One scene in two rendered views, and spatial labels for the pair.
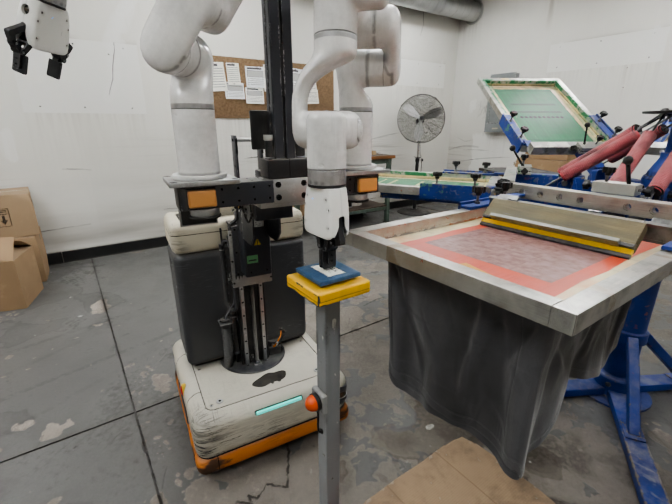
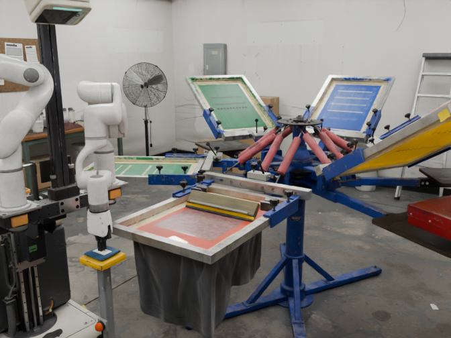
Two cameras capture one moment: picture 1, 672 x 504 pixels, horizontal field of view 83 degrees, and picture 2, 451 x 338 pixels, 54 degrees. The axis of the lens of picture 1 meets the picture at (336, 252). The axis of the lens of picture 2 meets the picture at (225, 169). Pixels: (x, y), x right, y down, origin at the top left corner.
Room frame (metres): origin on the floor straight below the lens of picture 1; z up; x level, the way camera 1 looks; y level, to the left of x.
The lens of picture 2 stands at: (-0.95, 0.16, 1.73)
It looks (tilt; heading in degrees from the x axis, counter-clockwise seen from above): 14 degrees down; 338
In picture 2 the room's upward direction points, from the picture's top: straight up
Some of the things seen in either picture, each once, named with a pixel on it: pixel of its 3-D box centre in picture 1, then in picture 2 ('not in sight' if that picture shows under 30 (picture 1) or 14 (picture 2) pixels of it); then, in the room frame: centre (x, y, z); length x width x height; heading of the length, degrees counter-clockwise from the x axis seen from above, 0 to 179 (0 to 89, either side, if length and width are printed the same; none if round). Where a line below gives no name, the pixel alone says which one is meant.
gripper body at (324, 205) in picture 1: (327, 207); (99, 220); (0.75, 0.02, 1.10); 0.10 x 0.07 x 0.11; 35
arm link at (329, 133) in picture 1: (335, 138); (101, 186); (0.78, 0.00, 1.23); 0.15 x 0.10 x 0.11; 170
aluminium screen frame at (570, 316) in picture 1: (529, 238); (208, 215); (0.97, -0.51, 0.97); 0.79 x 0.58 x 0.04; 125
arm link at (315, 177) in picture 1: (324, 175); (97, 204); (0.75, 0.02, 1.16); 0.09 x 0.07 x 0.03; 35
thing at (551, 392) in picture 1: (585, 357); (237, 273); (0.77, -0.59, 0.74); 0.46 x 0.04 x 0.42; 125
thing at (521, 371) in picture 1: (448, 350); (171, 284); (0.81, -0.28, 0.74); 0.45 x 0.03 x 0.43; 35
